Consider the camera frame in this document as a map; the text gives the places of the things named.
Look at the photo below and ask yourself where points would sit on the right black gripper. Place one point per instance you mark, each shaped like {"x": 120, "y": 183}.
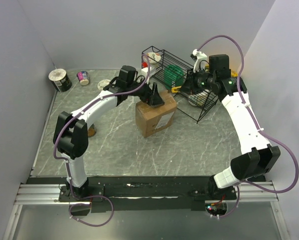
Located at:
{"x": 189, "y": 87}

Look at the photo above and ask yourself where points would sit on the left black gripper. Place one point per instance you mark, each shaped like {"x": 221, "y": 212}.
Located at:
{"x": 152, "y": 97}

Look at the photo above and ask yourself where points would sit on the brown cardboard express box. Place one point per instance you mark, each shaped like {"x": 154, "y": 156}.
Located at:
{"x": 151, "y": 120}

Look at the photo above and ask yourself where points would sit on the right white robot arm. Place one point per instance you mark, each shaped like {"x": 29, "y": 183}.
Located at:
{"x": 257, "y": 155}

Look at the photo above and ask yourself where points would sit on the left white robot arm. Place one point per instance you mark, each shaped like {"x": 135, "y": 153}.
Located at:
{"x": 71, "y": 132}

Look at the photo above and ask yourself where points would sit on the white bowl in rack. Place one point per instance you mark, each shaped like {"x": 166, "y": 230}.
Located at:
{"x": 200, "y": 99}

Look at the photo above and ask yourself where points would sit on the green plastic cup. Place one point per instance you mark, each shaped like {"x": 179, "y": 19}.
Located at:
{"x": 173, "y": 76}

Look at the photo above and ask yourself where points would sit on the yogurt cup in rack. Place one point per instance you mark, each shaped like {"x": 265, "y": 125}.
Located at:
{"x": 154, "y": 57}

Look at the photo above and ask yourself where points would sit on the yellow snack bag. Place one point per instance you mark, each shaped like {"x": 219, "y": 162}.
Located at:
{"x": 234, "y": 74}

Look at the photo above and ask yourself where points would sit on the white yogurt cup on table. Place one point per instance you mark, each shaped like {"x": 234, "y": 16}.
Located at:
{"x": 103, "y": 83}

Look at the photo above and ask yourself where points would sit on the brown tin can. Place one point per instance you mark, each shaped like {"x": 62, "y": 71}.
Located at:
{"x": 91, "y": 131}

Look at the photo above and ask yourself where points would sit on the purple yogurt cup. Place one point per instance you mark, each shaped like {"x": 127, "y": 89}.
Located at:
{"x": 83, "y": 78}

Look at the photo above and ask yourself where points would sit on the black paper cup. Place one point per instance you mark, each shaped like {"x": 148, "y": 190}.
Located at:
{"x": 60, "y": 80}

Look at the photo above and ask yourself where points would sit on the circuit board with leds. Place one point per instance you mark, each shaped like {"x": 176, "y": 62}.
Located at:
{"x": 218, "y": 208}

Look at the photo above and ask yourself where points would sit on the black wire rack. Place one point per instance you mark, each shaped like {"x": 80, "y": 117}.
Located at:
{"x": 184, "y": 101}

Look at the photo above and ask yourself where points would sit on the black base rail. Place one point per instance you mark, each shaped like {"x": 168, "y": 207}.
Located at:
{"x": 102, "y": 194}

